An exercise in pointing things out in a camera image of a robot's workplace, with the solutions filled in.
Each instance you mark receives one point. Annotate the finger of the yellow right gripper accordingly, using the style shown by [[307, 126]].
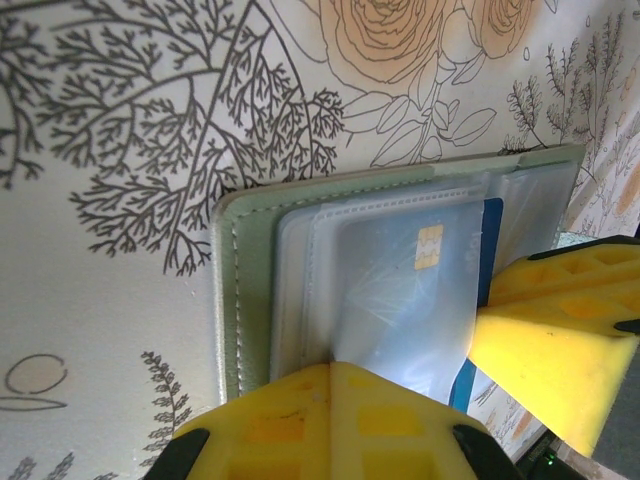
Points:
[[590, 275], [560, 375]]

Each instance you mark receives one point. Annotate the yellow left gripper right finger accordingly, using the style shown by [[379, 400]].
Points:
[[390, 435]]

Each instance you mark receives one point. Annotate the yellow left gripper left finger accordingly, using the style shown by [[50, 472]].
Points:
[[270, 430]]

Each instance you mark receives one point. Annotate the green card holder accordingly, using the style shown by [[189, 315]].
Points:
[[250, 300]]

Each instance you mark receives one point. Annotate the blue credit card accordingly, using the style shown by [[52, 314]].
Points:
[[400, 300]]

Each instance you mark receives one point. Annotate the floral tablecloth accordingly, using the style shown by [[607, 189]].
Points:
[[100, 325]]

